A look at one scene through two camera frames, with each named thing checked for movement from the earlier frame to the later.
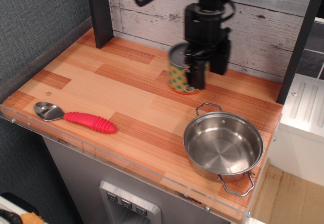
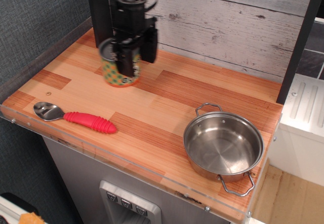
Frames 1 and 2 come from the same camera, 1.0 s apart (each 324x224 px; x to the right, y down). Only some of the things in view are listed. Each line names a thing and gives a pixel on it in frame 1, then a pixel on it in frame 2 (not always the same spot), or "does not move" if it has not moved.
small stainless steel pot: [224, 146] does not move
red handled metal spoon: [48, 111] does not move
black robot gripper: [206, 37] to [128, 22]
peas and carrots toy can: [176, 70] to [109, 64]
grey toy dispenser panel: [124, 207] does not move
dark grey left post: [98, 5] does not move
